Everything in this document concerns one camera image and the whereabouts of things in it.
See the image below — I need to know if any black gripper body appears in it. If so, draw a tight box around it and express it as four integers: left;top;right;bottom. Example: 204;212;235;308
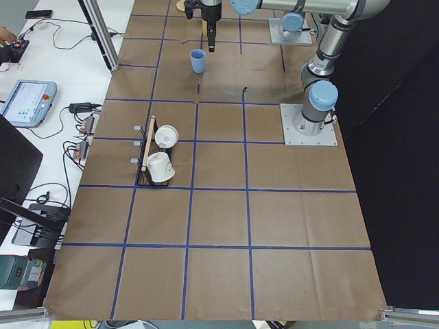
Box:
184;0;221;24

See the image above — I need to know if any bamboo chopstick holder cylinder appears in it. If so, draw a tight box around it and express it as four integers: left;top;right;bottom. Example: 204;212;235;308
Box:
202;20;208;38

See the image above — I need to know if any light blue plastic cup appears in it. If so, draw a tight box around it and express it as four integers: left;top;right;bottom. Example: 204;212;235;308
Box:
190;49;206;74

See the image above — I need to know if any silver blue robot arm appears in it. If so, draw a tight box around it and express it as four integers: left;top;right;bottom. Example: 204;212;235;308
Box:
281;12;314;35
231;1;389;136

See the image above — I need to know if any wooden cup tree stand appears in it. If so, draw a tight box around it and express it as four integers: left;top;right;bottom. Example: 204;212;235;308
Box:
176;0;185;12

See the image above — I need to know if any white cup upper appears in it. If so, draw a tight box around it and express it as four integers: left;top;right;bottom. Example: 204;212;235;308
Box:
154;125;178;149

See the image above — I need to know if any white cup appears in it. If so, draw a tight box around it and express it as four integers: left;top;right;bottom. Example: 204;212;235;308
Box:
154;125;178;149
147;152;176;183

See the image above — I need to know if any white cup lower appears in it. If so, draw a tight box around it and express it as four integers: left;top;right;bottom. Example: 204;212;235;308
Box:
147;152;176;183

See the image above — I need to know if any person hand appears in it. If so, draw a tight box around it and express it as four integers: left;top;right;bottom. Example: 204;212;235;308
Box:
0;27;17;46

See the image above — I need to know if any black power adapter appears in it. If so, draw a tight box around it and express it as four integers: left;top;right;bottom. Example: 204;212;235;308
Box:
69;102;93;114

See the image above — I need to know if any orange black adapter upper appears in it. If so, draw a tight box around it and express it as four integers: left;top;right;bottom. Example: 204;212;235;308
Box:
80;115;95;134

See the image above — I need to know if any orange black adapter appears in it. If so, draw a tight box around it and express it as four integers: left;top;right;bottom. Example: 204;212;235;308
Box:
73;140;89;162
80;115;95;134

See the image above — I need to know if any black smartphone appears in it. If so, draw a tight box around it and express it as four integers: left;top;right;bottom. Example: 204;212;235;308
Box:
25;10;53;19

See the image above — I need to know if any brown paper table cover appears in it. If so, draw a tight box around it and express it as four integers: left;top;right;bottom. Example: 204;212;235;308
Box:
45;1;386;321

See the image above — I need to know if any orange black adapter lower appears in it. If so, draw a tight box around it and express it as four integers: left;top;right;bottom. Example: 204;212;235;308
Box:
73;140;89;162

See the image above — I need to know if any blue teach pendant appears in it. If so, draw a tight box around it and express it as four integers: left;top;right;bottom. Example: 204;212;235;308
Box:
1;80;57;128

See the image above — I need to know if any black red button box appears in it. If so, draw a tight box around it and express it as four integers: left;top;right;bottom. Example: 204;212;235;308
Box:
0;40;29;63

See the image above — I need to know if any black monitor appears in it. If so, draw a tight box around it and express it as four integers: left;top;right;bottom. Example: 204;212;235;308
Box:
1;117;70;248

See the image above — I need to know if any grey docking hub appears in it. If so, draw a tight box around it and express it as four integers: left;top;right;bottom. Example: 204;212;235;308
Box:
12;218;38;246

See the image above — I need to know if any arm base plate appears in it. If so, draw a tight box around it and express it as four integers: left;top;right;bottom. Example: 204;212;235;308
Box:
268;18;313;46
280;103;337;147

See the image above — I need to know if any aluminium frame post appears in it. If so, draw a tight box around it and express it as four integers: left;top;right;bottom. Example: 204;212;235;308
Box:
78;0;120;72

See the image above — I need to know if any black wire cup rack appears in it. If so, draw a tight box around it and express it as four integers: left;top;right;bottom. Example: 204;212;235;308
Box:
131;115;179;187

